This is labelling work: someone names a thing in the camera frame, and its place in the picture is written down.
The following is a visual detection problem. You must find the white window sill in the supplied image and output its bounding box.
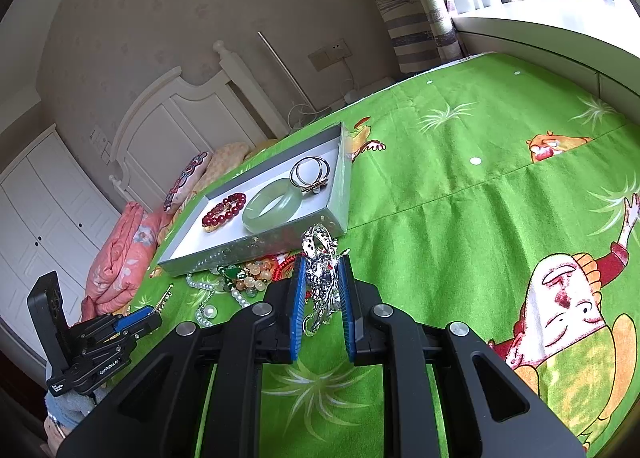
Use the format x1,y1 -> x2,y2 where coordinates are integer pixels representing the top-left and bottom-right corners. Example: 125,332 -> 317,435
450,0 -> 640,129

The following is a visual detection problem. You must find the red knotted cord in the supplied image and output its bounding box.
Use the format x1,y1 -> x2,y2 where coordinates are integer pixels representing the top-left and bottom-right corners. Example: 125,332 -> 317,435
272,253 -> 302,285

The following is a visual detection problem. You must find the red bead bracelet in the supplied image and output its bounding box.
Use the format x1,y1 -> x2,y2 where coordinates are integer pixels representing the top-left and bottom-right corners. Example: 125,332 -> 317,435
202,192 -> 248,230

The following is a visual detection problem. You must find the yellow checked pillow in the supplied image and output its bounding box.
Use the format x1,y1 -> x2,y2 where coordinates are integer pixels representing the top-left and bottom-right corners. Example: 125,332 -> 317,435
192,141 -> 251,199

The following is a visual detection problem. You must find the grey jewelry box tray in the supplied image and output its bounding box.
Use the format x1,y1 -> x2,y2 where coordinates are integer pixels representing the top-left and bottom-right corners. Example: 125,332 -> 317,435
156,121 -> 354,278

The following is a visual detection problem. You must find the white pearl necklace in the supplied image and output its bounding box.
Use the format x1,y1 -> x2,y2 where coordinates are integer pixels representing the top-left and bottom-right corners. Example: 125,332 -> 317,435
185,258 -> 253,329

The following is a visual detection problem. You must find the gold pin brooch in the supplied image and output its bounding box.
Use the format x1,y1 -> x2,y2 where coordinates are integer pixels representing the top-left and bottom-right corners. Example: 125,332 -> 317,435
150,283 -> 175,314

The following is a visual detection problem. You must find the white wooden headboard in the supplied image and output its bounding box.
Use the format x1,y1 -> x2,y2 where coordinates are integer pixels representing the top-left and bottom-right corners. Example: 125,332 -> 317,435
107,41 -> 296,199

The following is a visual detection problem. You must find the orange agate bead bracelet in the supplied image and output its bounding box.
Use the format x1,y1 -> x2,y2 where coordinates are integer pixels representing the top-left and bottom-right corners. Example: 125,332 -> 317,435
230,261 -> 277,296

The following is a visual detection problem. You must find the pale green jade bangle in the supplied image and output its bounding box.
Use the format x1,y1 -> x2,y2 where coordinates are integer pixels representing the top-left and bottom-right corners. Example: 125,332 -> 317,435
242,178 -> 303,235

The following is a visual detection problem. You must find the green cartoon printed sheet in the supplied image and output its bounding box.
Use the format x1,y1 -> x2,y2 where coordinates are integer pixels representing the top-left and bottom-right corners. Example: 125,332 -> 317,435
100,52 -> 640,458

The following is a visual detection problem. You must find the boat printed curtain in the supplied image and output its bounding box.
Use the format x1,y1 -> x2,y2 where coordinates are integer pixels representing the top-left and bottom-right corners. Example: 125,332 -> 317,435
345,0 -> 468,75

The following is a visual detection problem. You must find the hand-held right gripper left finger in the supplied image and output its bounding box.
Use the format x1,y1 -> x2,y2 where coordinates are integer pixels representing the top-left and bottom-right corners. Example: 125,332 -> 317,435
56,255 -> 307,458

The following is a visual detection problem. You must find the rose gold ring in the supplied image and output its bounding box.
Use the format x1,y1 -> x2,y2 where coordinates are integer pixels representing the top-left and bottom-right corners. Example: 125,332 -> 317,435
289,156 -> 331,194

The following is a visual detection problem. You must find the silver pole lamp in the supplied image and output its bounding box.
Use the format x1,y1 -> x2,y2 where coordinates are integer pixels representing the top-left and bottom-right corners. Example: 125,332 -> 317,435
257,31 -> 331,126

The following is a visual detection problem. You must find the beige wall socket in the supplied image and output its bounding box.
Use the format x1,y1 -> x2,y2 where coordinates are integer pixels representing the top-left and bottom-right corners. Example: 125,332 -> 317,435
327,39 -> 353,63

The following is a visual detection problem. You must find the pink floral quilt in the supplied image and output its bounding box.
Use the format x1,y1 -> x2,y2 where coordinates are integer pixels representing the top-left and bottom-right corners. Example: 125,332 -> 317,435
80,202 -> 173,324

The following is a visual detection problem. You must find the white wardrobe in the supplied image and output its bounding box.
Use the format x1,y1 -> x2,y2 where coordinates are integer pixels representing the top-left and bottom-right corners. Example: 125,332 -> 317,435
0,124 -> 123,374

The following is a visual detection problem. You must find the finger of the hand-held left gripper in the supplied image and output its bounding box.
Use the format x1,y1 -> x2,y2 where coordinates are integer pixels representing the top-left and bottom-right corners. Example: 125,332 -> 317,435
75,313 -> 164,364
70,307 -> 157,340

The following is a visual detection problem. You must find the floral patterned pillow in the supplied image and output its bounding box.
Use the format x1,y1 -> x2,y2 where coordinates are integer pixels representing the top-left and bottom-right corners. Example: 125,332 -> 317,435
162,152 -> 210,213

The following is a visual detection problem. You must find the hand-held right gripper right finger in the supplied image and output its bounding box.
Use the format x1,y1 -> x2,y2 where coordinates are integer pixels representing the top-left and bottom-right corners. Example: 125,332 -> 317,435
337,248 -> 587,458

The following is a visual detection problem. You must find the silver ornate brooch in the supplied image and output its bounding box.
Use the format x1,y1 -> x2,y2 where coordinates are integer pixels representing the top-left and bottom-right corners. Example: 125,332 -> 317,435
300,224 -> 352,338

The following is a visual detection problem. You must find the white charger cable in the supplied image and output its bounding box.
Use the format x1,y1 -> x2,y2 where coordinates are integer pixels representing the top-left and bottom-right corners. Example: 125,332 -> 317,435
340,57 -> 363,104

